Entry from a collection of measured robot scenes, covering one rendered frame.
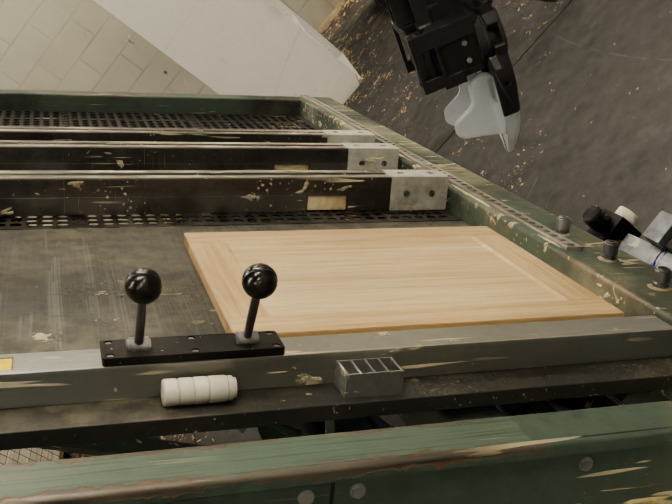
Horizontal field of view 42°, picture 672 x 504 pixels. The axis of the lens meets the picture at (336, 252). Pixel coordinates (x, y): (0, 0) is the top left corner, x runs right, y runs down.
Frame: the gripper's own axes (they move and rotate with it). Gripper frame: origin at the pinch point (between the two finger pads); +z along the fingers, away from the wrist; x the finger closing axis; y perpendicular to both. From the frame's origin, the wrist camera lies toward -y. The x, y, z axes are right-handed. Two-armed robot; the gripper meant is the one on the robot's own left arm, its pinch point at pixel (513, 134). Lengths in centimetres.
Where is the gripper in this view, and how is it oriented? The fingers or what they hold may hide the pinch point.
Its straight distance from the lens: 86.1
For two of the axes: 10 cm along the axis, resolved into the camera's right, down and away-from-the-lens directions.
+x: 1.6, 4.7, -8.7
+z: 3.5, 8.0, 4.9
